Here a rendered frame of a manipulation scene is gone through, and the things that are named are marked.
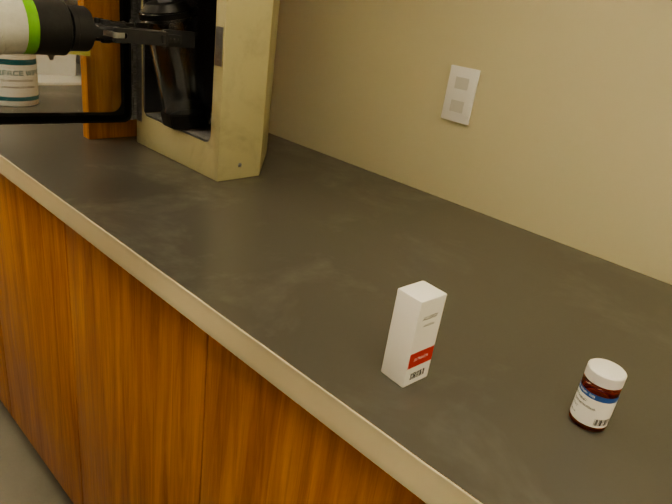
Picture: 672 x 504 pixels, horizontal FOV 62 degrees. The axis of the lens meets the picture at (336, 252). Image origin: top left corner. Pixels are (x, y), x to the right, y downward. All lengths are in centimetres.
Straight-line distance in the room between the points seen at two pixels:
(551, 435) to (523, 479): 8
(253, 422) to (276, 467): 6
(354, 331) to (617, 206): 63
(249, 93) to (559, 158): 62
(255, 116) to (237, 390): 61
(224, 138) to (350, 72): 44
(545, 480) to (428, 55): 97
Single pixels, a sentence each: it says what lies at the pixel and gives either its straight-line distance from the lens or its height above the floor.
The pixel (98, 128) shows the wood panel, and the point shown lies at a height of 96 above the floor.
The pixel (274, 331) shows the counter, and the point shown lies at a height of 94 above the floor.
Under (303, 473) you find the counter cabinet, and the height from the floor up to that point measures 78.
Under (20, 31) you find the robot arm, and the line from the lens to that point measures 107.
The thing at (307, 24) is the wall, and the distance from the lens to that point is 158.
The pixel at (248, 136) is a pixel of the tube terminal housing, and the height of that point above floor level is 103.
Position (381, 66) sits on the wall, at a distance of 140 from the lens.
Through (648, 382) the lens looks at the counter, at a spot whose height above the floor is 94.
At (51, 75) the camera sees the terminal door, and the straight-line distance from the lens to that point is 134.
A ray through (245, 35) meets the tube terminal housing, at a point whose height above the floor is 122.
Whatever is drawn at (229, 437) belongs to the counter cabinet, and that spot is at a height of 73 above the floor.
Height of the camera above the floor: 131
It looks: 24 degrees down
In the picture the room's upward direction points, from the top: 9 degrees clockwise
